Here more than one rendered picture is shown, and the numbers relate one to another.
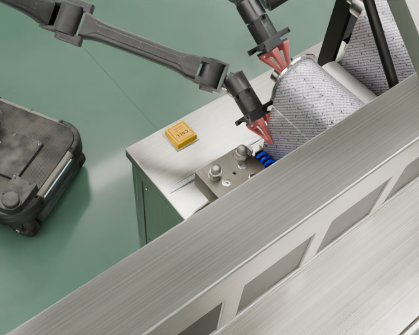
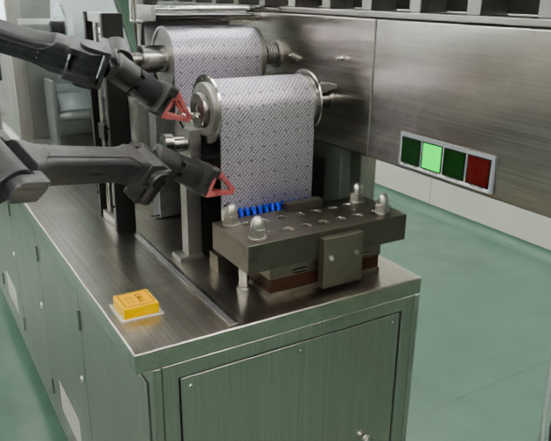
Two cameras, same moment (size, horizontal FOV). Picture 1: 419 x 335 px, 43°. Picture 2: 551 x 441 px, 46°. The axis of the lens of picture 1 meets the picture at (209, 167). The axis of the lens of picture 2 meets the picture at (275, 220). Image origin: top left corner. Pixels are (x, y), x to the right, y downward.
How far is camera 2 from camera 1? 1.42 m
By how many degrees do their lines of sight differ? 67
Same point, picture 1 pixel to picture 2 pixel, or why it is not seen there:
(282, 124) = (240, 148)
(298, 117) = (254, 118)
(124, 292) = not seen: outside the picture
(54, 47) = not seen: outside the picture
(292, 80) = (226, 89)
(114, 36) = (66, 152)
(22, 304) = not seen: outside the picture
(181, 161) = (183, 311)
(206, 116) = (109, 290)
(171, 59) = (122, 155)
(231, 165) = (244, 228)
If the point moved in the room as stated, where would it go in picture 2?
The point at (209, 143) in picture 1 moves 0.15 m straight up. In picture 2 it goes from (159, 291) to (155, 223)
